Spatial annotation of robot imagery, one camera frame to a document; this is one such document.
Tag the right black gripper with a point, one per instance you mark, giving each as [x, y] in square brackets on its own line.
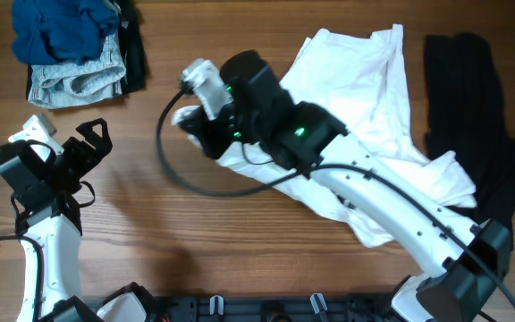
[205, 134]

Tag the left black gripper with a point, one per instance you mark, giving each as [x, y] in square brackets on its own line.
[104, 145]

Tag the white shirt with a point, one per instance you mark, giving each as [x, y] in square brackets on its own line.
[362, 81]

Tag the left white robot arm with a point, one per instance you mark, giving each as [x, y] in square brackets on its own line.
[45, 176]

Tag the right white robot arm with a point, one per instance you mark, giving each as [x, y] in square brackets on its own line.
[462, 263]

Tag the light denim folded garment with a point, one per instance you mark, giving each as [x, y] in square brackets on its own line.
[68, 84]

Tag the black folded garment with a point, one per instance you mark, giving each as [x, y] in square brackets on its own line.
[131, 47]

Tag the blue folded garment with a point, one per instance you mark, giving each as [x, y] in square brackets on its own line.
[54, 31]

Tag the black shirt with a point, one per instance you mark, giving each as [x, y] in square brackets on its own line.
[466, 116]

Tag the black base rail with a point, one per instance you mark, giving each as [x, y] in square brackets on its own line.
[371, 307]

